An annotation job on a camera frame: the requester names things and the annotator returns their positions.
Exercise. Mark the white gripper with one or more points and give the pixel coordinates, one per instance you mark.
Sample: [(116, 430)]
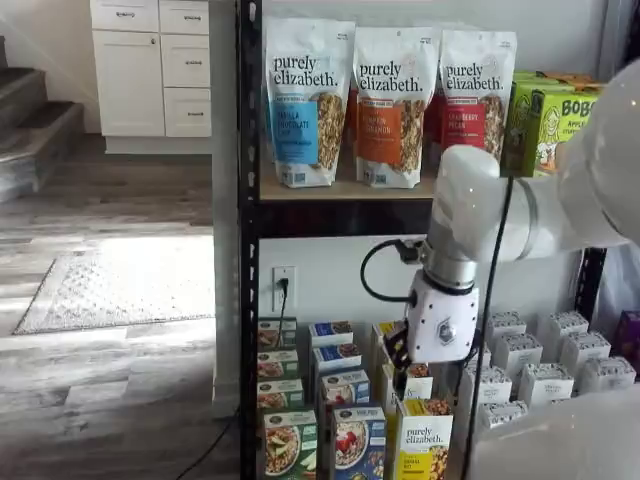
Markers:
[(440, 320)]

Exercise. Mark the blue and white oatmeal box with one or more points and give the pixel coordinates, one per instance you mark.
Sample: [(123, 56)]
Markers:
[(330, 334), (345, 390), (357, 445), (337, 357)]

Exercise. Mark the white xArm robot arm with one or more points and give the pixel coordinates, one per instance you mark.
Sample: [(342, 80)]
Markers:
[(465, 175)]

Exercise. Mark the yellow and white granola box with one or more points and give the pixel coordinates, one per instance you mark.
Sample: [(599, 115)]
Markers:
[(425, 440), (382, 331), (417, 385)]

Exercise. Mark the green and white oatmeal box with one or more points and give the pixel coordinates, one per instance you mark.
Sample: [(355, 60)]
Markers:
[(280, 395), (290, 445), (272, 335), (277, 365)]

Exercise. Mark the black metal shelf rack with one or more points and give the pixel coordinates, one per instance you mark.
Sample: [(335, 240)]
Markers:
[(248, 250)]

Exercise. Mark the purple snack box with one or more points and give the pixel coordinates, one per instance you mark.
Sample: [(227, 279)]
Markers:
[(630, 335)]

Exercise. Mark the green Bobo's snack box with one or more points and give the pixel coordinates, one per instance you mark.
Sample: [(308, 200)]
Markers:
[(530, 80), (545, 130)]

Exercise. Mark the orange Bobo's snack box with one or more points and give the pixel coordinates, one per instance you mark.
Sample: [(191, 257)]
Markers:
[(575, 79)]

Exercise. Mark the white plastic bag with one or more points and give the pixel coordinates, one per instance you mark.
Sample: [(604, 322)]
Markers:
[(622, 285)]

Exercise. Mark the orange label granola bag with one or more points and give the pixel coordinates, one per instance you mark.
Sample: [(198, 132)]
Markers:
[(390, 100)]

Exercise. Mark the blue label granola bag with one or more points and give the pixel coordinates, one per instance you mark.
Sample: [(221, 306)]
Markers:
[(300, 100)]

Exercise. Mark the red label granola bag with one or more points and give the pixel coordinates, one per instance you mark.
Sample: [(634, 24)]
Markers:
[(475, 90)]

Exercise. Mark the light grey patterned rug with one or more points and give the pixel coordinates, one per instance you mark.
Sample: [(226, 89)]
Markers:
[(125, 290)]

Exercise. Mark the white drawer cabinet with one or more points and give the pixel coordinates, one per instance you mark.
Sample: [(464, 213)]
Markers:
[(135, 80)]

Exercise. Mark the grey wooden stairs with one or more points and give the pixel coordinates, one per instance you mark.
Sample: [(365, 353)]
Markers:
[(30, 125)]

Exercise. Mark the white wall outlet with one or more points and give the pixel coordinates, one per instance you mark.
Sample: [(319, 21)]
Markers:
[(290, 300)]

